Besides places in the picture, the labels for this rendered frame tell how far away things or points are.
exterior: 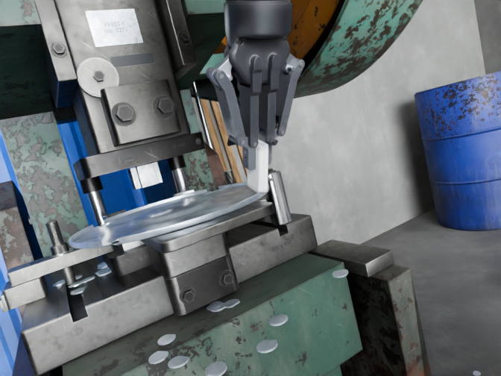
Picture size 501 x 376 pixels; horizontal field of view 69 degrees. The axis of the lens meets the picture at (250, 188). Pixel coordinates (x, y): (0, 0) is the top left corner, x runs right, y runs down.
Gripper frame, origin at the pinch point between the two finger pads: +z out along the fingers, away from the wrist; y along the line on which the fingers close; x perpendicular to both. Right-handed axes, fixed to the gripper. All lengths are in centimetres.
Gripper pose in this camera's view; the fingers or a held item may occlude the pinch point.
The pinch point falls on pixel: (257, 165)
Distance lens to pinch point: 49.9
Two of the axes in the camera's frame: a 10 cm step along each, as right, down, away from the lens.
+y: 8.3, -2.7, 4.8
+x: -5.5, -4.0, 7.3
